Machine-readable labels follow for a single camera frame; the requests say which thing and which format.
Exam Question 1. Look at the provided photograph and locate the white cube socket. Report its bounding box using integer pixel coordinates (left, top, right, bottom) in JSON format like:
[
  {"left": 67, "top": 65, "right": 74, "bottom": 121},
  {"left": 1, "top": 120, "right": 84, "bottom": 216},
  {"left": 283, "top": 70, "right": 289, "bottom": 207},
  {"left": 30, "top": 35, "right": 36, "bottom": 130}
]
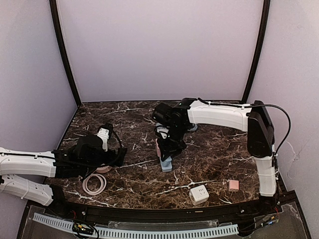
[{"left": 189, "top": 185, "right": 209, "bottom": 206}]

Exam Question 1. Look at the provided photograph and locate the black corner post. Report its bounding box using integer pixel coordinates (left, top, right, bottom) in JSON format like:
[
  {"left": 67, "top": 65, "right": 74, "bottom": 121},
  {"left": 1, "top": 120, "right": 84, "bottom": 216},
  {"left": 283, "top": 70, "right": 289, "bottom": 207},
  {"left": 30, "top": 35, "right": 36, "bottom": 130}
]
[
  {"left": 240, "top": 0, "right": 271, "bottom": 104},
  {"left": 49, "top": 0, "right": 82, "bottom": 108}
]

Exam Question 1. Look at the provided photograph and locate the pink round socket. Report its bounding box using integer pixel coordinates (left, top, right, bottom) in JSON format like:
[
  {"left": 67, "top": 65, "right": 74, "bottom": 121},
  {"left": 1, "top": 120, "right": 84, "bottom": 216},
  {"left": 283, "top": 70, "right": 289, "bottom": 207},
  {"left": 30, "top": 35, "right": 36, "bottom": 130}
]
[{"left": 96, "top": 165, "right": 112, "bottom": 174}]

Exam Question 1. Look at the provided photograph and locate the pink cube socket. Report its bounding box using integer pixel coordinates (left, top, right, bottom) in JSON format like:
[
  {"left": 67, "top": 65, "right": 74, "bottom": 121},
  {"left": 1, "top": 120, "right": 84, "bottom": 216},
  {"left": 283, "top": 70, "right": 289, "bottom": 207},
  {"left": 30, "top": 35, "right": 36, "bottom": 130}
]
[{"left": 155, "top": 139, "right": 161, "bottom": 158}]

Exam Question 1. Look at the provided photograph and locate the small pink charger plug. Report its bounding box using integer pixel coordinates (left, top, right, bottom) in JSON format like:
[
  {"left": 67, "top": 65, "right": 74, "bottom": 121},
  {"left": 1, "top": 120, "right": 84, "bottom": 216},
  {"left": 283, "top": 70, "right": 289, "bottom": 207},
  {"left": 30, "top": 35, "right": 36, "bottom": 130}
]
[{"left": 228, "top": 180, "right": 239, "bottom": 192}]

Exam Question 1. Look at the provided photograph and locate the white slotted cable duct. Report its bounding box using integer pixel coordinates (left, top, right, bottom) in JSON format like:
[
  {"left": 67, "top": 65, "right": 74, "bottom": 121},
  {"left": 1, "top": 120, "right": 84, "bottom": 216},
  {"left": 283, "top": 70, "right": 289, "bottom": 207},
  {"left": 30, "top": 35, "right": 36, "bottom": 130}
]
[{"left": 32, "top": 213, "right": 239, "bottom": 239}]

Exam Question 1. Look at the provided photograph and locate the small circuit board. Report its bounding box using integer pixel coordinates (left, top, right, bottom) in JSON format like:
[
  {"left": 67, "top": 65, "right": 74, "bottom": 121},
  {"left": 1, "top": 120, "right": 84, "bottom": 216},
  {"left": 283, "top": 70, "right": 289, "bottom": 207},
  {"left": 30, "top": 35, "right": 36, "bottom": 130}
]
[{"left": 72, "top": 223, "right": 95, "bottom": 236}]

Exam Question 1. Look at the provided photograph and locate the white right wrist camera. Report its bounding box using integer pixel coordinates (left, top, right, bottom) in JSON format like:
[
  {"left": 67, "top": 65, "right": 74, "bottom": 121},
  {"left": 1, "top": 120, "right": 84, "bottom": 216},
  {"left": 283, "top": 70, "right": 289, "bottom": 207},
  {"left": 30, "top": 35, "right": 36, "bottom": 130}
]
[{"left": 155, "top": 124, "right": 169, "bottom": 139}]

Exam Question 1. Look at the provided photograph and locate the pink cable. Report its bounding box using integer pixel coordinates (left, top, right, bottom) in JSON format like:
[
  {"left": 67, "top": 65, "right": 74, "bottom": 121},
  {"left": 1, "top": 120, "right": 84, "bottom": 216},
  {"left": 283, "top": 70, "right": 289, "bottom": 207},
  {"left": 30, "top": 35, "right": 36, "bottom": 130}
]
[{"left": 82, "top": 173, "right": 107, "bottom": 195}]

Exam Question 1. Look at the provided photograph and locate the black left corner post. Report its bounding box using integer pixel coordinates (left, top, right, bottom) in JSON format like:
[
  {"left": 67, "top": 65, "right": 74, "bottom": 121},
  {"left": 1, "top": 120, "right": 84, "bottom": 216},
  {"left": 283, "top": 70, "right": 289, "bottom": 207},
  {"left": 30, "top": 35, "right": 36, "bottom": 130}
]
[{"left": 49, "top": 0, "right": 82, "bottom": 108}]

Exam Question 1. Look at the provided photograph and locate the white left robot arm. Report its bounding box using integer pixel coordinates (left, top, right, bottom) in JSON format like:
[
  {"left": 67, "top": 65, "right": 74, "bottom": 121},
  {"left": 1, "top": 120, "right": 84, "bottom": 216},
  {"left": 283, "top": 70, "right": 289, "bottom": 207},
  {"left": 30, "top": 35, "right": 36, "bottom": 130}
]
[{"left": 0, "top": 134, "right": 127, "bottom": 206}]

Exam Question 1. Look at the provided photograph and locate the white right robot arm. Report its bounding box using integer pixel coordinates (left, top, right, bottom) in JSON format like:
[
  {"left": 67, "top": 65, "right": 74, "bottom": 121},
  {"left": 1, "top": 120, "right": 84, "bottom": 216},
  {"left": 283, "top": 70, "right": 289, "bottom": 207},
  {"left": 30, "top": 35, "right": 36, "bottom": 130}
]
[{"left": 152, "top": 98, "right": 279, "bottom": 197}]

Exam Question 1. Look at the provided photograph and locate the black right corner post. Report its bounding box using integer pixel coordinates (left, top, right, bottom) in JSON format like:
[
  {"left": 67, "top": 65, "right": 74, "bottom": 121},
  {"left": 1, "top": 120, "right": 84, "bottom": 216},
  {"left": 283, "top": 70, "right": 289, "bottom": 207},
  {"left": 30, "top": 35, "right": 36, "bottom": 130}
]
[{"left": 240, "top": 0, "right": 271, "bottom": 104}]

